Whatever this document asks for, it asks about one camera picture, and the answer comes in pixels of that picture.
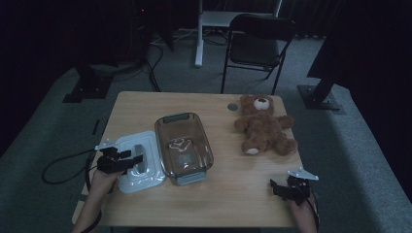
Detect black floor cables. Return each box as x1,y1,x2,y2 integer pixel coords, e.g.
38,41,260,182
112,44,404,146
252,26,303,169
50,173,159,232
111,40,164,93

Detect black stand base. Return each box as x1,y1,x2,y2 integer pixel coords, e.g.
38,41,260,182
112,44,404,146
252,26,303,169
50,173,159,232
297,77,342,112
62,62,115,104

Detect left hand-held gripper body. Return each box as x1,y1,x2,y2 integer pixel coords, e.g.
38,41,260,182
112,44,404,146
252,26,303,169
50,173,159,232
94,138,131,175

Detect clear plastic storage box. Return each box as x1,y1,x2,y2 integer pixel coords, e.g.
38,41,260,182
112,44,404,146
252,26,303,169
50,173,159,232
154,112,215,186

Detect brown teddy bear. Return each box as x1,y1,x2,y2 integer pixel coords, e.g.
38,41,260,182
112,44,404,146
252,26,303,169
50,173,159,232
233,93,299,156

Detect person's left hand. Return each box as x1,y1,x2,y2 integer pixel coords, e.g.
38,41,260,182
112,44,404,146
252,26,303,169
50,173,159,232
88,168,126,197

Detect person's right hand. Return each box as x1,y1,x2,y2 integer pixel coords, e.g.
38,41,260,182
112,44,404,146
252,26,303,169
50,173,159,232
288,193,321,233

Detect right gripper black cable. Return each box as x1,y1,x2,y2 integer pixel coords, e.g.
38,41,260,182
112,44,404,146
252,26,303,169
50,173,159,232
304,188,322,229

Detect white desk frame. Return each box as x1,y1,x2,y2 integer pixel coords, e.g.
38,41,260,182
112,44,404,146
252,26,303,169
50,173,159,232
193,0,284,68

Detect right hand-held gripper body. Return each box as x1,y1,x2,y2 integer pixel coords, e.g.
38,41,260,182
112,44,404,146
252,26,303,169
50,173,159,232
286,166,320,207

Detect white box lid grey handle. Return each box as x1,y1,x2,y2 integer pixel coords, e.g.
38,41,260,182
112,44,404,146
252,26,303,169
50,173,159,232
114,129,167,195

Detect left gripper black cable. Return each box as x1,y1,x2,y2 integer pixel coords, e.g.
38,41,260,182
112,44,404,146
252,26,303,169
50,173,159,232
41,149,104,233

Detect small black strip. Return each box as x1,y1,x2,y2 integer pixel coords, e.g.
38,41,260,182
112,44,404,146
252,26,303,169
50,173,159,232
91,118,102,136

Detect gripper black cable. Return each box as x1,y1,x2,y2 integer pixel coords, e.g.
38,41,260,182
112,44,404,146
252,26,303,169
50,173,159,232
304,188,322,229
41,149,104,233

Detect black folding chair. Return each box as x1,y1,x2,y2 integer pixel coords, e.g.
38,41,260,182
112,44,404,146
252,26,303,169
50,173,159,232
221,13,297,96

